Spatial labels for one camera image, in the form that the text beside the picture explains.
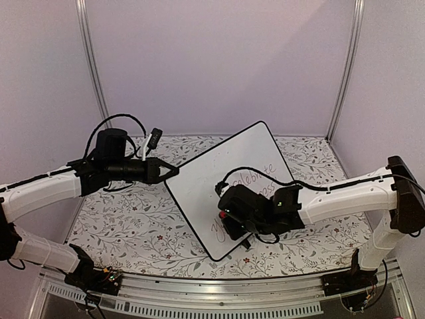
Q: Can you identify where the white dry-erase whiteboard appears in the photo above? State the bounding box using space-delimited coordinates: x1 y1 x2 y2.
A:
165 121 293 261

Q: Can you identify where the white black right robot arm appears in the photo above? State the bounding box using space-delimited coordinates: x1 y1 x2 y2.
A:
214 156 424 290

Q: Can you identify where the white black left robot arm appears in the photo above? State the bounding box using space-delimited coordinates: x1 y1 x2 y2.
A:
1 128 179 288

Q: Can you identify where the floral patterned table mat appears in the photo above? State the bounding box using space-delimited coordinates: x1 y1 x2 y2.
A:
64 134 379 279

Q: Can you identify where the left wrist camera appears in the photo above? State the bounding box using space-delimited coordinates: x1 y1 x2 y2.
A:
139 128 163 160

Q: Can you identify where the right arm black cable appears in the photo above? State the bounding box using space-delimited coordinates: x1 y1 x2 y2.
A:
214 165 425 195

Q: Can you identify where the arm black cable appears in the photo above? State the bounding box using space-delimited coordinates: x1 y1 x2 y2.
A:
84 113 149 160
214 165 425 195

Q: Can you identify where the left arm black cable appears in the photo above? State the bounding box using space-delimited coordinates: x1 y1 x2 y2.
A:
84 113 149 160

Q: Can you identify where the aluminium front rail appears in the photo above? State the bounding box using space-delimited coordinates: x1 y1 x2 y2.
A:
29 259 418 318

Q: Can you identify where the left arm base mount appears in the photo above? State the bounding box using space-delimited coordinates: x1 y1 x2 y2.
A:
64 244 123 296

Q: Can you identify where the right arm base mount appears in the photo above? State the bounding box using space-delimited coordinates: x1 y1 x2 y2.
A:
320 249 378 296

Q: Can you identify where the left aluminium frame post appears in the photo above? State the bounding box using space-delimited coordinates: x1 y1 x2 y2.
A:
75 0 110 120

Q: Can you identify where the aluminium frame post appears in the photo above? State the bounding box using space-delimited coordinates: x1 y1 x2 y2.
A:
325 0 365 143
75 0 110 120

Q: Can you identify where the right aluminium frame post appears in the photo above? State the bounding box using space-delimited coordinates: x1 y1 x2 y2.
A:
325 0 365 143

